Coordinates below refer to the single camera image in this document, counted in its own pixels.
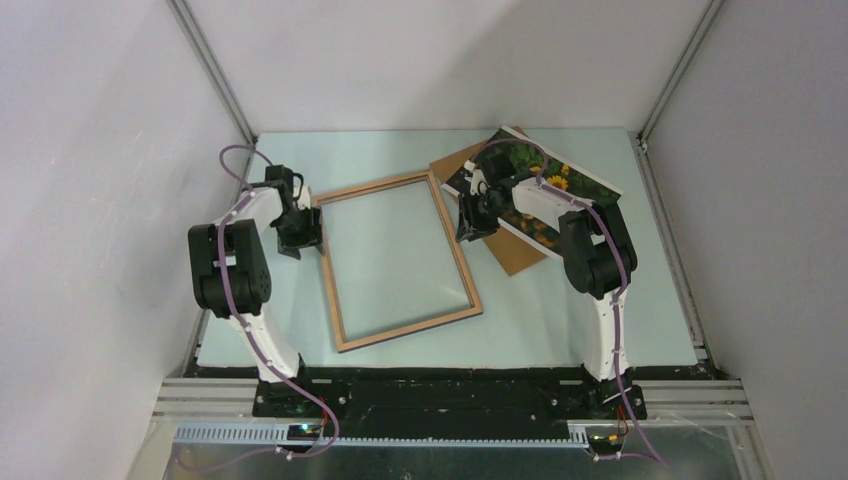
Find aluminium enclosure rail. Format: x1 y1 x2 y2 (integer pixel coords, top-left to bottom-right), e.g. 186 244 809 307
166 0 258 145

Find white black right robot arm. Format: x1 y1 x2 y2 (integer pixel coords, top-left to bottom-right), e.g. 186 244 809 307
456 160 638 418

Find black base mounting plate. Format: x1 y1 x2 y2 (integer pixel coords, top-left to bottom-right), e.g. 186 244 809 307
252 366 647 439

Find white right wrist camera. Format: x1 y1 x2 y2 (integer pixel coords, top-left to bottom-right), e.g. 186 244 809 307
466 168 488 196

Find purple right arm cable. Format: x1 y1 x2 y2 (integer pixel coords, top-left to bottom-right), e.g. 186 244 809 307
466 137 670 472

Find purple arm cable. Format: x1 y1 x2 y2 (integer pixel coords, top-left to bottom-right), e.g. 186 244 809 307
466 137 670 472
178 144 342 473

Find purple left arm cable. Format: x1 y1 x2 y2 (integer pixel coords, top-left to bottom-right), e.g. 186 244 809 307
178 144 342 473

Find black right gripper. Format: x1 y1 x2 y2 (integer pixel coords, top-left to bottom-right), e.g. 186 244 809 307
455 190 509 242

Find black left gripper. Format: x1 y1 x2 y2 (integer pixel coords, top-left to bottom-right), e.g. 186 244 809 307
273 205 325 261

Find grey cable duct strip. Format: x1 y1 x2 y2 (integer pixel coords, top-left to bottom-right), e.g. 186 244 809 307
173 422 589 449

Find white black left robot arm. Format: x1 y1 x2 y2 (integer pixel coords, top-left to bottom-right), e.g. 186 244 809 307
187 165 324 417

